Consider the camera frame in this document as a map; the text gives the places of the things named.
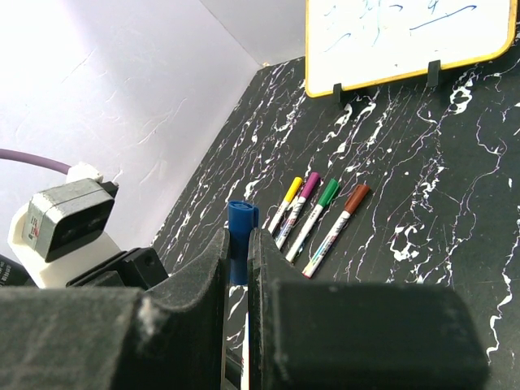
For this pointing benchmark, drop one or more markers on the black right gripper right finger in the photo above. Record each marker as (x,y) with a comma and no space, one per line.
(307,334)

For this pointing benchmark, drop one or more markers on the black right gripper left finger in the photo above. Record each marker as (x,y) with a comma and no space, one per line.
(169,337)

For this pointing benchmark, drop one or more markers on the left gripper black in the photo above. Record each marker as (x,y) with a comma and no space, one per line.
(136,268)

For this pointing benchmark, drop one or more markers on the white pen green end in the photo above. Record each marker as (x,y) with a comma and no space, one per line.
(304,232)

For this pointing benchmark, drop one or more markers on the white pen magenta end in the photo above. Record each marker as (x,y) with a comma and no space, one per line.
(289,222)

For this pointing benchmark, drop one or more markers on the white pen red end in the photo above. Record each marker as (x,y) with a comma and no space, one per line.
(326,244)

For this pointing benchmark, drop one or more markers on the blue pen cap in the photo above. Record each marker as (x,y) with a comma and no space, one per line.
(242,219)

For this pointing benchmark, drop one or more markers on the white pen yellow end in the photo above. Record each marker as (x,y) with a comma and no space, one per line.
(278,216)

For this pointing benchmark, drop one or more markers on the magenta pen cap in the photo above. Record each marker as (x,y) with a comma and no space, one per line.
(313,179)

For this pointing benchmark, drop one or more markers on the green pen cap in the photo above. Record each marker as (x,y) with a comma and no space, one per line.
(329,193)

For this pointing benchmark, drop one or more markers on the white pen blue end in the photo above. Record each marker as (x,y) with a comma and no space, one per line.
(244,375)

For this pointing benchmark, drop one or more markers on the yellow pen cap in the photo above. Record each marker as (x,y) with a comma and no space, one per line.
(293,189)

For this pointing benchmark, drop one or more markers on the orange red pen cap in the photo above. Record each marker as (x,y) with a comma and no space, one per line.
(356,197)

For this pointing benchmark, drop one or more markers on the black whiteboard stand foot left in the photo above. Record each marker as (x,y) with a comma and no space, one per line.
(337,95)

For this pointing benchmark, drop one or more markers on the black whiteboard stand foot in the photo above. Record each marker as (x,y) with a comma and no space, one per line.
(337,95)
(433,73)

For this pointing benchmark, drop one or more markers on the black whiteboard stand foot right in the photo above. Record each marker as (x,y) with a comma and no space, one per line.
(433,73)

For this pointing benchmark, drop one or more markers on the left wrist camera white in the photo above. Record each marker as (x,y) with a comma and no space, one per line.
(59,236)

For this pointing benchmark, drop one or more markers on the whiteboard with yellow frame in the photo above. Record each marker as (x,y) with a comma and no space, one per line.
(356,44)

